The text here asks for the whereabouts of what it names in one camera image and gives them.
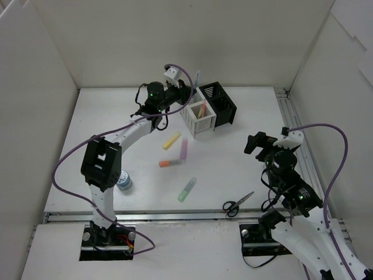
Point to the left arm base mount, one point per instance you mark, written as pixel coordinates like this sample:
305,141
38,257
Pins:
118,247

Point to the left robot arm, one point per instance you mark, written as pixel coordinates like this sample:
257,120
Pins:
101,165

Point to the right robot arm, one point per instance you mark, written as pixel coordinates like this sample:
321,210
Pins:
295,195

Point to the blue lidded round tub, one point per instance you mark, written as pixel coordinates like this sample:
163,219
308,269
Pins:
124,182

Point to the black slotted container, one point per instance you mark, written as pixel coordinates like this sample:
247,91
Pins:
220,102

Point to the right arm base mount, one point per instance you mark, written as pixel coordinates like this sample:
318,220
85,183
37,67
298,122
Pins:
254,245

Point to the aluminium frame rail front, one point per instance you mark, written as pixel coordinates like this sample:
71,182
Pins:
137,216

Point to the orange capped grey highlighter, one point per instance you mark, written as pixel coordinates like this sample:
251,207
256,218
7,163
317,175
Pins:
169,163

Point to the black handled scissors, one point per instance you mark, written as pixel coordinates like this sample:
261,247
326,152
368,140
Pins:
231,208

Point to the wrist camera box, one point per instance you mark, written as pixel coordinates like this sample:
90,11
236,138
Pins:
172,76
290,140

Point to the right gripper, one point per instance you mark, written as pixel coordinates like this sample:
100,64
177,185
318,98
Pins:
260,143

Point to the white slotted container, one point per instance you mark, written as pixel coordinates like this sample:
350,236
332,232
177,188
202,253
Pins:
190,112

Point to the aluminium frame rail right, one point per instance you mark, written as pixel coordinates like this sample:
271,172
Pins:
306,163

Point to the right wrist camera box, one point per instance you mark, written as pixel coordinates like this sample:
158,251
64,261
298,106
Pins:
290,140

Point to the aluminium frame rail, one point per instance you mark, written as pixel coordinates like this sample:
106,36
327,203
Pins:
137,216
306,163

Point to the orange slim highlighter pen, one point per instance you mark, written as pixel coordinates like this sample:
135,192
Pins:
201,112

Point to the pink chunky highlighter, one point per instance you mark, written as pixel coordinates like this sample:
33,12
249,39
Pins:
184,146

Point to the yellow chunky highlighter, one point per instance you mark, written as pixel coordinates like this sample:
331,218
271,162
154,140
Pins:
168,143

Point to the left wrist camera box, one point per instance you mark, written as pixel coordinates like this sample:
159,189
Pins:
172,76

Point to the blue slim highlighter pen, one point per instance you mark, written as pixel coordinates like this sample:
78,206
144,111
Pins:
195,84

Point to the green capped highlighter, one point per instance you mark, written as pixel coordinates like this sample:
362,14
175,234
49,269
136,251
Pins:
187,189

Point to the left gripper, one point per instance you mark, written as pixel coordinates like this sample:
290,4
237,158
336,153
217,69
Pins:
183,92

